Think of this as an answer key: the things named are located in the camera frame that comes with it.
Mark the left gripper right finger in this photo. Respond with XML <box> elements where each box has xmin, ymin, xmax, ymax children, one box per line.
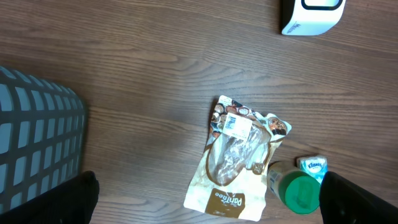
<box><xmin>319</xmin><ymin>171</ymin><xmax>397</xmax><ymax>224</ymax></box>

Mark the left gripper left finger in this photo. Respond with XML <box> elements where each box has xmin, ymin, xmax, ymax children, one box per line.
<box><xmin>1</xmin><ymin>171</ymin><xmax>100</xmax><ymax>224</ymax></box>

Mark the teal tissue pack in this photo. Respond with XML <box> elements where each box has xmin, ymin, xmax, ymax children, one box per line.
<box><xmin>296</xmin><ymin>155</ymin><xmax>328</xmax><ymax>184</ymax></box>

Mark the green lid jar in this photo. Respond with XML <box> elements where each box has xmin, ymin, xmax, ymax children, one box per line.
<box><xmin>267</xmin><ymin>161</ymin><xmax>320</xmax><ymax>215</ymax></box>

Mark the beige snack bag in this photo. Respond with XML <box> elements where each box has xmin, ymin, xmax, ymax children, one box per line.
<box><xmin>183</xmin><ymin>95</ymin><xmax>292</xmax><ymax>222</ymax></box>

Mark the white barcode scanner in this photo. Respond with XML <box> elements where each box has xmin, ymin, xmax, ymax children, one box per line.
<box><xmin>280</xmin><ymin>0</ymin><xmax>346</xmax><ymax>36</ymax></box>

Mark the grey plastic mesh basket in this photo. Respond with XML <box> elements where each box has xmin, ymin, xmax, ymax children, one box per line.
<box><xmin>1</xmin><ymin>67</ymin><xmax>88</xmax><ymax>213</ymax></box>

